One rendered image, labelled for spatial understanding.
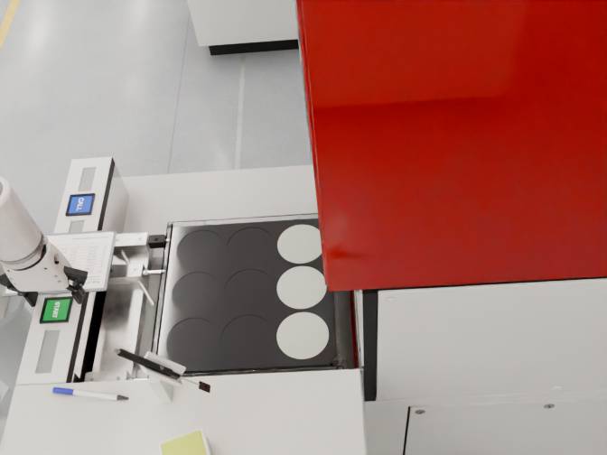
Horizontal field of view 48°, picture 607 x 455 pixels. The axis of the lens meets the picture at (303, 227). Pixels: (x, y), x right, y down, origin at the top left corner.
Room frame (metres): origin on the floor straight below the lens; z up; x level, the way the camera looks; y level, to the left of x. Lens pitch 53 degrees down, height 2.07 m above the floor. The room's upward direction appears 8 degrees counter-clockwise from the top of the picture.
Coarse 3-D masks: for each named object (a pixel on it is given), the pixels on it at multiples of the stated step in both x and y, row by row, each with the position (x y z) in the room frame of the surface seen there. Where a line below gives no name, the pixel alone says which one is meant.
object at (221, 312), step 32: (224, 224) 0.91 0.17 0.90; (256, 224) 0.90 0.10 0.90; (288, 224) 0.89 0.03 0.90; (192, 256) 0.84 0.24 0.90; (224, 256) 0.83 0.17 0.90; (256, 256) 0.82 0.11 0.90; (320, 256) 0.80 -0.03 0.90; (192, 288) 0.76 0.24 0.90; (224, 288) 0.75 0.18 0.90; (256, 288) 0.74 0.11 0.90; (192, 320) 0.69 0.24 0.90; (224, 320) 0.67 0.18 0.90; (256, 320) 0.67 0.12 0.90; (160, 352) 0.62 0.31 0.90; (192, 352) 0.62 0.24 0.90; (224, 352) 0.61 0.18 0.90; (256, 352) 0.60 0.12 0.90; (320, 352) 0.58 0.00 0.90
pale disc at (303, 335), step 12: (300, 312) 0.67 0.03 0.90; (288, 324) 0.65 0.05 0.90; (300, 324) 0.65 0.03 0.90; (312, 324) 0.64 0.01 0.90; (324, 324) 0.64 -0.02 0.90; (276, 336) 0.63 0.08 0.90; (288, 336) 0.62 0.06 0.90; (300, 336) 0.62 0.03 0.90; (312, 336) 0.62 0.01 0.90; (324, 336) 0.61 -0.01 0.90; (288, 348) 0.60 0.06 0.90; (300, 348) 0.59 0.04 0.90; (312, 348) 0.59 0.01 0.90
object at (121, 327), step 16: (128, 256) 0.88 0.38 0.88; (144, 256) 0.87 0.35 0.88; (112, 288) 0.80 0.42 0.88; (128, 288) 0.79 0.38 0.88; (112, 304) 0.76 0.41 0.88; (128, 304) 0.75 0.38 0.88; (144, 304) 0.76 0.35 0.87; (112, 320) 0.72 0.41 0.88; (128, 320) 0.72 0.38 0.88; (112, 336) 0.69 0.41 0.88; (128, 336) 0.68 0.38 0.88; (96, 352) 0.65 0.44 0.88; (112, 352) 0.65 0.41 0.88; (96, 368) 0.62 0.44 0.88; (112, 368) 0.61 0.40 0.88; (128, 368) 0.61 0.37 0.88
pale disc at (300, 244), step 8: (288, 232) 0.87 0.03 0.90; (296, 232) 0.87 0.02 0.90; (304, 232) 0.86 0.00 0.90; (312, 232) 0.86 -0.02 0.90; (280, 240) 0.85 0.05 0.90; (288, 240) 0.85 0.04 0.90; (296, 240) 0.85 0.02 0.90; (304, 240) 0.84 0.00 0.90; (312, 240) 0.84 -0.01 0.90; (320, 240) 0.84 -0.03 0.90; (280, 248) 0.83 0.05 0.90; (288, 248) 0.83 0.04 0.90; (296, 248) 0.82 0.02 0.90; (304, 248) 0.82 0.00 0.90; (312, 248) 0.82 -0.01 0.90; (320, 248) 0.82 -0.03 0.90; (288, 256) 0.81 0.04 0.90; (296, 256) 0.80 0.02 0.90; (304, 256) 0.80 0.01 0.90; (312, 256) 0.80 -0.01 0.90
